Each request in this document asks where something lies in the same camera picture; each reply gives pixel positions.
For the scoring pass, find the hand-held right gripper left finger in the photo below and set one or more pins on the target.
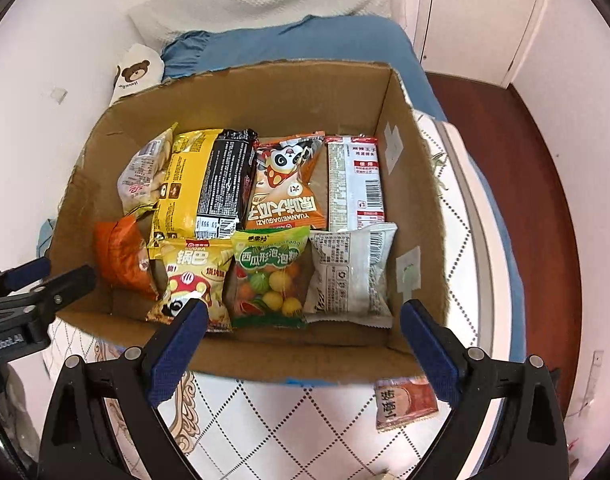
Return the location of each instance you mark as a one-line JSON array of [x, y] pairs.
[[180, 350]]

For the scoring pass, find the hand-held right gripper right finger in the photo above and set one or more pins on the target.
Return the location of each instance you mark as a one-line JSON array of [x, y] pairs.
[[432, 355]]

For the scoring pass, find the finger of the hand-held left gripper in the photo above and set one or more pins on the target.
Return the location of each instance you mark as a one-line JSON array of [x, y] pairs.
[[65, 285], [25, 275]]

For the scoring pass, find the orange puffed snack packet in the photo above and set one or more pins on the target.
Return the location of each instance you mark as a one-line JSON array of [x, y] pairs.
[[125, 255]]

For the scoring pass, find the yellow panda crisps packet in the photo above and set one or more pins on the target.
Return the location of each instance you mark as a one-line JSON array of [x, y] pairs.
[[195, 275]]

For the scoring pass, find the green gumball packet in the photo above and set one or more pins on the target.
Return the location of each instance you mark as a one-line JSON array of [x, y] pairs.
[[265, 280]]

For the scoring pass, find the white grey snack packet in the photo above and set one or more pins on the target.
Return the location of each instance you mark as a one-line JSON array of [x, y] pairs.
[[345, 280]]

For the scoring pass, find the clear bread packet yellow trim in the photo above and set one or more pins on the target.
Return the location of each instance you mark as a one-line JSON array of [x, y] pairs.
[[145, 175]]

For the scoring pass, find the large yellow black snack packet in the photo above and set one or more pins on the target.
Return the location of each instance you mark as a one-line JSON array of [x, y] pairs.
[[205, 185]]

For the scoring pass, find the long white red wafer packet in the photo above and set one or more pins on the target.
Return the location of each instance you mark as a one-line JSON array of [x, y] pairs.
[[355, 185]]

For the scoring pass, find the orange panda seed packet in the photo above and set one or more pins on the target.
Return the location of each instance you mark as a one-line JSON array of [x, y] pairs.
[[285, 190]]

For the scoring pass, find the printed cardboard box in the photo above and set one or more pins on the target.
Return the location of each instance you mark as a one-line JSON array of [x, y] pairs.
[[310, 100]]

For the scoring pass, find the small red orange snack packet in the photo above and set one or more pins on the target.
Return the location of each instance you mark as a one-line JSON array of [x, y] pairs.
[[400, 405]]

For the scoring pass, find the blue bed sheet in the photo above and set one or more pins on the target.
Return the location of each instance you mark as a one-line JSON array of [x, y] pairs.
[[505, 260]]

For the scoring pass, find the bear print pillow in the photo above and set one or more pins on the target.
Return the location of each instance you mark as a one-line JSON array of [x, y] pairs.
[[135, 72]]

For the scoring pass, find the blue ruffled pillow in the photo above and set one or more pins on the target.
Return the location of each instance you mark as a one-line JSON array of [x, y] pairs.
[[285, 40]]

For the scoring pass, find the white textured pillow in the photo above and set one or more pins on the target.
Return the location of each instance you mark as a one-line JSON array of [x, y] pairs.
[[260, 5]]

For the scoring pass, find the white door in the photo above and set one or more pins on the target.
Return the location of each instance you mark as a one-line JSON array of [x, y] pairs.
[[480, 15]]

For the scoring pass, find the white wall socket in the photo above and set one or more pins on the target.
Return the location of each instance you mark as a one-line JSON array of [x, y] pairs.
[[59, 96]]

